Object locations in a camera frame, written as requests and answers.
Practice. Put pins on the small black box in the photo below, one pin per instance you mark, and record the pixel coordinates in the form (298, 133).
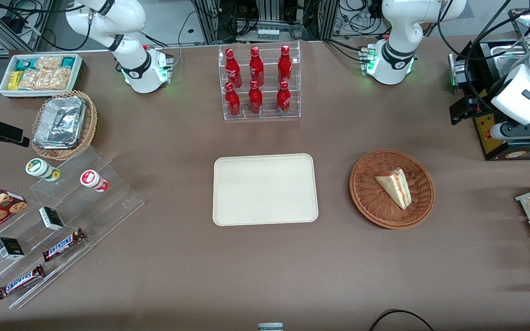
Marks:
(51, 218)
(9, 248)

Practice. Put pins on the red cap drink bottle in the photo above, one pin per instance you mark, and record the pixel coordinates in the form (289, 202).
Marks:
(92, 179)

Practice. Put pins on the silver box green light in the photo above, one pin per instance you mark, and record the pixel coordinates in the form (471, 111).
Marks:
(457, 69)

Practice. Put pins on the light oval wicker basket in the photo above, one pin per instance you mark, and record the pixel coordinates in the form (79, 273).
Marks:
(91, 119)

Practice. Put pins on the red cola bottle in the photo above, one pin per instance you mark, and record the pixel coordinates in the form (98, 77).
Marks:
(256, 66)
(255, 100)
(233, 102)
(285, 64)
(233, 69)
(283, 100)

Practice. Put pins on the clear acrylic stepped stand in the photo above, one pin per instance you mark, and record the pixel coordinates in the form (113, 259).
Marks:
(108, 202)

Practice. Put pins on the clear cracker bag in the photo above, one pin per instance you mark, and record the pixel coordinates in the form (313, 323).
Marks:
(48, 62)
(44, 79)

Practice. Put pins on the steel warmer pan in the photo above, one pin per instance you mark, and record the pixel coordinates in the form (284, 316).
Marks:
(506, 57)

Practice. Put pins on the aluminium foil tray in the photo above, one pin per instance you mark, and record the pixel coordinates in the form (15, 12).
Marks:
(60, 122)

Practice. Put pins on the small grey block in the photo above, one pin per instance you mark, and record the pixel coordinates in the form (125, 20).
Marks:
(270, 327)

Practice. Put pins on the black food warmer yellow panel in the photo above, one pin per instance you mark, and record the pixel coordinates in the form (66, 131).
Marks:
(486, 138)

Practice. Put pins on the yellow snack pack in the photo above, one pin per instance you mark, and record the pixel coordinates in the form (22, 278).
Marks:
(14, 80)

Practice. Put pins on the brown round wicker basket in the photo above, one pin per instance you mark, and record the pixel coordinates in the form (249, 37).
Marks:
(371, 193)

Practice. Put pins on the green cap drink bottle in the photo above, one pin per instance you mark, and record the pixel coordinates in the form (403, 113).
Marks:
(39, 168)

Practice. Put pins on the aluminium frame rack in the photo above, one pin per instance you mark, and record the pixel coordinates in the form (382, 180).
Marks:
(265, 14)

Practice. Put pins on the clear acrylic bottle rack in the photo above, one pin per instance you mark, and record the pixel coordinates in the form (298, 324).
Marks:
(269, 115)

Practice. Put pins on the white snack bin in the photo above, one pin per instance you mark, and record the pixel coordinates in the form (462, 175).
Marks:
(5, 92)

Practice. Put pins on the grey wrist camera black mount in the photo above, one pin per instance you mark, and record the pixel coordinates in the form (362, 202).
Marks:
(522, 130)

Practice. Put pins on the teal snack pack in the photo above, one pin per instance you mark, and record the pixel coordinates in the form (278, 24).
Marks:
(26, 64)
(68, 62)

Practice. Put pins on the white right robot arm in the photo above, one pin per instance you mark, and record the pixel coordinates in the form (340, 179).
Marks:
(131, 27)

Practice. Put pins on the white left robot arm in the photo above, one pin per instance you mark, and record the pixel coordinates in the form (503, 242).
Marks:
(403, 27)

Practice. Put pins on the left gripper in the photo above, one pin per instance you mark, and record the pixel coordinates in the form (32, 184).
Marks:
(491, 94)

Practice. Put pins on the cream plastic tray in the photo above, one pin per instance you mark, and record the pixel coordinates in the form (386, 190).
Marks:
(265, 189)

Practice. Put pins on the triangular sandwich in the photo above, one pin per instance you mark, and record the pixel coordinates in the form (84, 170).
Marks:
(396, 188)

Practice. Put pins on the Snickers bar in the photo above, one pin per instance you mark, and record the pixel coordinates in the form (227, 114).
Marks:
(62, 245)
(20, 282)

